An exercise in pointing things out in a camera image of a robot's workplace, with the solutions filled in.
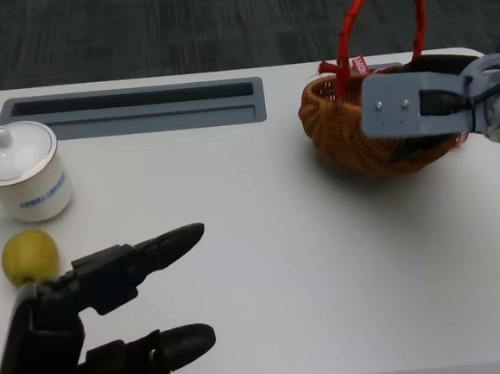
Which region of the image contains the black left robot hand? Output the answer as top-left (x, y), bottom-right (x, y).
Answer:
top-left (0, 220), bottom-right (220, 374)

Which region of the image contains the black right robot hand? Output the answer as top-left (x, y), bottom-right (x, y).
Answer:
top-left (389, 50), bottom-right (480, 82)

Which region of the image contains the red printed ribbon bow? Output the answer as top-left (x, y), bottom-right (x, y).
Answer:
top-left (317, 52), bottom-right (398, 83)

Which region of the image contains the wicker basket with red handle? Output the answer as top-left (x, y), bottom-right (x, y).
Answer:
top-left (289, 0), bottom-right (471, 186)

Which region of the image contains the grey table cup holder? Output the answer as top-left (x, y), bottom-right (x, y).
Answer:
top-left (368, 60), bottom-right (405, 74)

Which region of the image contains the yellow-green pear with stem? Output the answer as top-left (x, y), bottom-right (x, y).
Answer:
top-left (0, 226), bottom-right (62, 288)

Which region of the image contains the white ceramic mug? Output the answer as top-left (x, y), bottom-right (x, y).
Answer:
top-left (0, 144), bottom-right (73, 225)

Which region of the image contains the white mug lid with knob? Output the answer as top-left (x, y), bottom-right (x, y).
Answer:
top-left (0, 118), bottom-right (61, 187)

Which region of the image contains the long grey table tray recess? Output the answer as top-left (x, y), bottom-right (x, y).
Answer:
top-left (0, 75), bottom-right (269, 145)

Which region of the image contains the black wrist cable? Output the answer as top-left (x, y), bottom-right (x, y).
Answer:
top-left (459, 35), bottom-right (500, 106)

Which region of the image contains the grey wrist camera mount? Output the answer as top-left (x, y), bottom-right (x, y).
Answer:
top-left (356, 53), bottom-right (500, 143)

